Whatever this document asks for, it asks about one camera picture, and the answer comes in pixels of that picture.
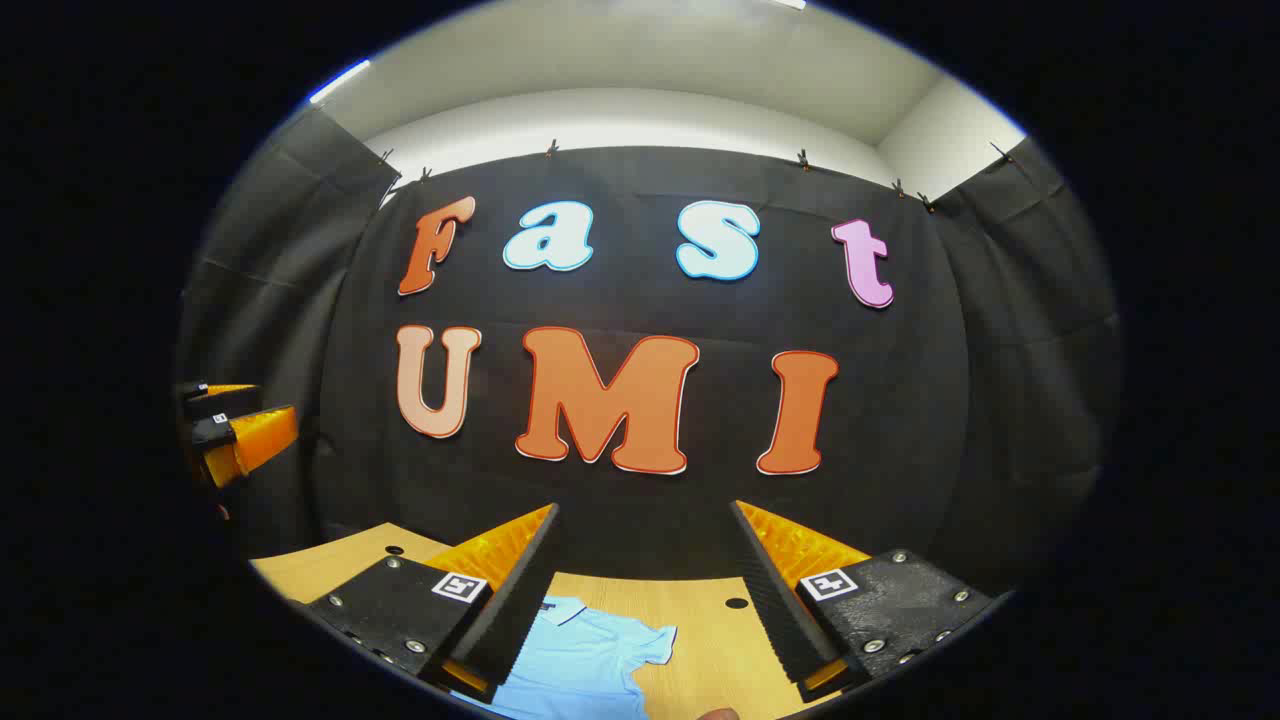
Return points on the light blue polo T-shirt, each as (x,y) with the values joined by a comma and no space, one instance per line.
(580,660)

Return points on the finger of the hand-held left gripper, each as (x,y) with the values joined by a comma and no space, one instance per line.
(225,403)
(255,440)

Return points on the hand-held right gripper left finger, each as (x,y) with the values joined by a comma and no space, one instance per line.
(515,610)

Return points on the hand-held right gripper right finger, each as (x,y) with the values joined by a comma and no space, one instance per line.
(775,610)

